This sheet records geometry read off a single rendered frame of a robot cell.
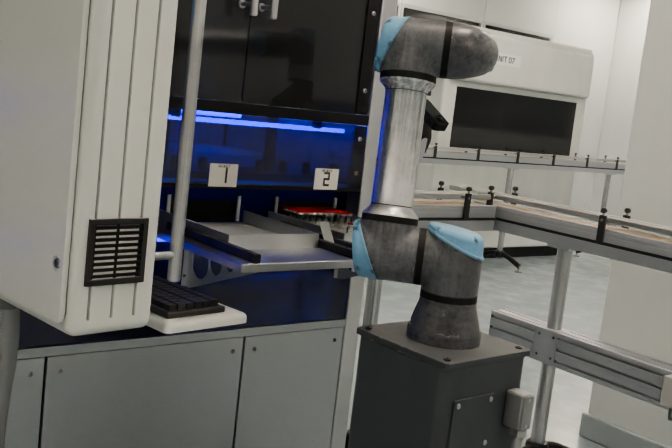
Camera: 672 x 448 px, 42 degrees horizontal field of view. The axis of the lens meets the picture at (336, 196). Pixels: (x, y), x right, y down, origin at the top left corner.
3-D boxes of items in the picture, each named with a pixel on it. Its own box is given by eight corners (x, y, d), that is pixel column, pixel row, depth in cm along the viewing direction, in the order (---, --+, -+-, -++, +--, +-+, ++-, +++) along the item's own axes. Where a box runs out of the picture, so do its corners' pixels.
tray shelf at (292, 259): (140, 230, 221) (141, 223, 221) (350, 228, 265) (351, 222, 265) (241, 272, 184) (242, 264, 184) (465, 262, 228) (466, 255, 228)
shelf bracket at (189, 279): (180, 286, 222) (185, 236, 220) (190, 285, 224) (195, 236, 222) (253, 321, 196) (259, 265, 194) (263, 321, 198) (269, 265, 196)
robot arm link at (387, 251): (419, 288, 170) (454, 14, 172) (344, 277, 172) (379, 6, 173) (420, 284, 182) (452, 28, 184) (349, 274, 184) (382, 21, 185)
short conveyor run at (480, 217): (350, 233, 267) (356, 183, 266) (320, 224, 279) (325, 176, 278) (497, 231, 311) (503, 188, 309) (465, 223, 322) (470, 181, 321)
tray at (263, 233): (158, 223, 224) (159, 209, 224) (243, 222, 241) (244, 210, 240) (227, 250, 198) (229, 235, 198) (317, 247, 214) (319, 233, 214)
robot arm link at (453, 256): (479, 301, 170) (489, 233, 168) (411, 292, 171) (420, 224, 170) (477, 289, 182) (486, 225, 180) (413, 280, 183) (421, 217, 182)
